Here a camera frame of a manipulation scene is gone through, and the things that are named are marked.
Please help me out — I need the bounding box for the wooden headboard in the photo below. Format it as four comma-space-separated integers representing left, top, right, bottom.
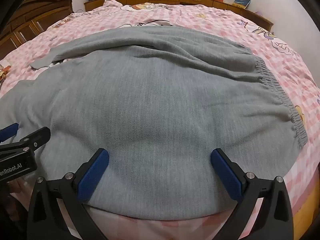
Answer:
0, 0, 73, 60

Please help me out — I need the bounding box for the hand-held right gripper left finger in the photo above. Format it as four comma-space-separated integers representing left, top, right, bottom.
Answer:
26, 148, 110, 240

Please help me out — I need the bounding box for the grey knit sweater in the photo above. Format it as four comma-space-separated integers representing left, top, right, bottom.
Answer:
0, 26, 308, 222

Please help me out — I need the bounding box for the pink checked cartoon blanket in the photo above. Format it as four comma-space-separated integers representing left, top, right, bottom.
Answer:
0, 0, 320, 240

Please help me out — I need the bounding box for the blue and yellow book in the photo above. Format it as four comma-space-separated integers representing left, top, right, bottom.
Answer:
231, 0, 252, 9

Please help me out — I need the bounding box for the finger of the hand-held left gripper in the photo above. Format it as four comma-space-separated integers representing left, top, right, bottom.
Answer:
0, 127, 51, 155
0, 122, 20, 143

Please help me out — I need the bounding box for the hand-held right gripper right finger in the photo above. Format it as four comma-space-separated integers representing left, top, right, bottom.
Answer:
211, 148, 294, 240

